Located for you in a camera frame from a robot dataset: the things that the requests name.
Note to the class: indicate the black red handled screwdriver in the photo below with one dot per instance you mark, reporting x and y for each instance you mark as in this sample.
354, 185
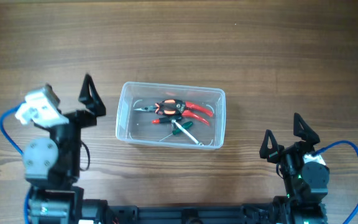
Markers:
167, 119

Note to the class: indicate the orange black needle-nose pliers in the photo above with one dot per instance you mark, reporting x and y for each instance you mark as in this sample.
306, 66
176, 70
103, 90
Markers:
168, 107

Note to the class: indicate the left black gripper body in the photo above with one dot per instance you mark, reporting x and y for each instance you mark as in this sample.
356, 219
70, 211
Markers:
78, 117

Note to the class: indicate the silver combination wrench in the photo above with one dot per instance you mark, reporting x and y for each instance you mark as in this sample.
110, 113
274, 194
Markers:
182, 129

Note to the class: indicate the clear plastic container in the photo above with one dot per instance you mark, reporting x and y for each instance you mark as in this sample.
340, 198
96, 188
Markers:
136, 127

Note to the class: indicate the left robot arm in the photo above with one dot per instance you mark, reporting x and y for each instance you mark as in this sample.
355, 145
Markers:
52, 164

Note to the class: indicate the red handled snips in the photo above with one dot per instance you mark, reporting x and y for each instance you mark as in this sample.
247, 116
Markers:
189, 112

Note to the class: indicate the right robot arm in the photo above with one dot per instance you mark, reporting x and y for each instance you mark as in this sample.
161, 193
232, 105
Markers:
305, 180

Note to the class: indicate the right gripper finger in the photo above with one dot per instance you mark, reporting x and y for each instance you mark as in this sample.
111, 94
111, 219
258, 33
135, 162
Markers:
303, 131
270, 149

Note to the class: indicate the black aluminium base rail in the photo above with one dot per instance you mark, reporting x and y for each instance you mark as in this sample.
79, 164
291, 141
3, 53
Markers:
241, 214

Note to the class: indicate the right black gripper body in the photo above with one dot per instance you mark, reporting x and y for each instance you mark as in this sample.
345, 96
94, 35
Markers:
291, 151

